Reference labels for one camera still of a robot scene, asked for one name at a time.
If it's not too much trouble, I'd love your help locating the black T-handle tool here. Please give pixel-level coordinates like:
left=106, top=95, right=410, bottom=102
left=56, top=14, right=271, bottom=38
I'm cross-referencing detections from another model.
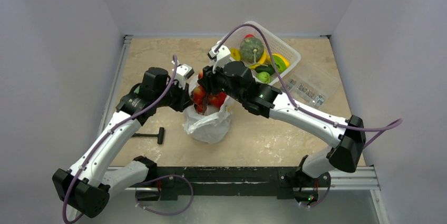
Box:
left=132, top=127, right=166, bottom=145

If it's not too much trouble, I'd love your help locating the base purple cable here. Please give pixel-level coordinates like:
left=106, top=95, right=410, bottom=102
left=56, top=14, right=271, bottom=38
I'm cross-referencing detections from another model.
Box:
left=134, top=174, right=194, bottom=216

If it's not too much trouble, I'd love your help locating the green yellow fake fruit half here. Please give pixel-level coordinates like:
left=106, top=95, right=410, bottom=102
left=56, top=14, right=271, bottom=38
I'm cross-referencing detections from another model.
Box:
left=273, top=53, right=290, bottom=73

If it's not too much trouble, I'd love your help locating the clear plastic screw box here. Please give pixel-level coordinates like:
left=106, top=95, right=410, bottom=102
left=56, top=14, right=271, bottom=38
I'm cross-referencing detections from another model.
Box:
left=284, top=62, right=341, bottom=109

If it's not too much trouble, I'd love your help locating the green fake pumpkin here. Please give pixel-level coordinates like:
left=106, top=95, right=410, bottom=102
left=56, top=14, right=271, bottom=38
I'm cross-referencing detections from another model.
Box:
left=239, top=37, right=265, bottom=63

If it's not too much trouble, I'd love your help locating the dark green fake cucumber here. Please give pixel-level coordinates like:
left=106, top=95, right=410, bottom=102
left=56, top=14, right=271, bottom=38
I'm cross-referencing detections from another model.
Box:
left=255, top=64, right=275, bottom=75

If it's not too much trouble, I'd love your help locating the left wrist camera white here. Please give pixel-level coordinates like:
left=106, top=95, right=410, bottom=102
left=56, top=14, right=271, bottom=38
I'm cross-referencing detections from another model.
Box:
left=172, top=64, right=195, bottom=89

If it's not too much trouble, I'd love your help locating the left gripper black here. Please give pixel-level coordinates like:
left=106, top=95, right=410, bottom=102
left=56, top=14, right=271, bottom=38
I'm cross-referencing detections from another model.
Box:
left=154, top=78, right=193, bottom=112

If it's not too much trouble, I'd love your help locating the yellow fake fruit slice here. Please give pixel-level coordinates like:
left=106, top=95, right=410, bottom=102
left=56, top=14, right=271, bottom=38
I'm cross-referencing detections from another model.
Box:
left=230, top=48, right=241, bottom=61

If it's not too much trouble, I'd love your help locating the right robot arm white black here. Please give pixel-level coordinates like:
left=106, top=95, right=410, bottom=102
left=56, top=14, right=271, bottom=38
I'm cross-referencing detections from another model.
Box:
left=198, top=61, right=366, bottom=186

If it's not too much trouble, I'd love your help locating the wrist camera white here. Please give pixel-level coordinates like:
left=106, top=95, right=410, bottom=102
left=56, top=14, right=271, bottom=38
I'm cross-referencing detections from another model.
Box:
left=172, top=64, right=195, bottom=89
left=207, top=44, right=231, bottom=73

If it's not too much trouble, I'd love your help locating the white plastic bag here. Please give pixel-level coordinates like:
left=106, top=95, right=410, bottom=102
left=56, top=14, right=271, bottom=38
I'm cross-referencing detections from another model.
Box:
left=183, top=76, right=234, bottom=144

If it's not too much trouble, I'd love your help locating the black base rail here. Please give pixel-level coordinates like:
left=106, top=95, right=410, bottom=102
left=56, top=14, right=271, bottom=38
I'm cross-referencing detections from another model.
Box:
left=131, top=167, right=331, bottom=203

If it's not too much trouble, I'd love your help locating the yellow fake banana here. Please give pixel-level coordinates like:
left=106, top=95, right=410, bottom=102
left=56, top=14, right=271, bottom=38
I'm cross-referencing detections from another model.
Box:
left=248, top=50, right=267, bottom=70

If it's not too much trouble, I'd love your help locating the white plastic basket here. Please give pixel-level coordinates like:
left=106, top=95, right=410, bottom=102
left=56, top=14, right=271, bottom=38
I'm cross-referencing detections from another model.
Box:
left=216, top=21, right=301, bottom=85

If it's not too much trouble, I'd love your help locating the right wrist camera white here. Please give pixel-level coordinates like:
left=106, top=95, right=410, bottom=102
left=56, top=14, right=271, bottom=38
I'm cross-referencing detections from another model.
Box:
left=207, top=44, right=231, bottom=73

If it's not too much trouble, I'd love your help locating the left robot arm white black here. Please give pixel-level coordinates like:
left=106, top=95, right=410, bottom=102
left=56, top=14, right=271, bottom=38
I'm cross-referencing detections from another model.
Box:
left=52, top=64, right=194, bottom=223

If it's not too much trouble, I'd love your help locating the red fake fruit bunch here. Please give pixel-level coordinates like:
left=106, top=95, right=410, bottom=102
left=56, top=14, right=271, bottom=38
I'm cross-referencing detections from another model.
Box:
left=191, top=85, right=227, bottom=115

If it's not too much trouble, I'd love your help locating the light green fake fruit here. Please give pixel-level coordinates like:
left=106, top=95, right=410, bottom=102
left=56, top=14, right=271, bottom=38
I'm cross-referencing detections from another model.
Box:
left=257, top=72, right=271, bottom=84

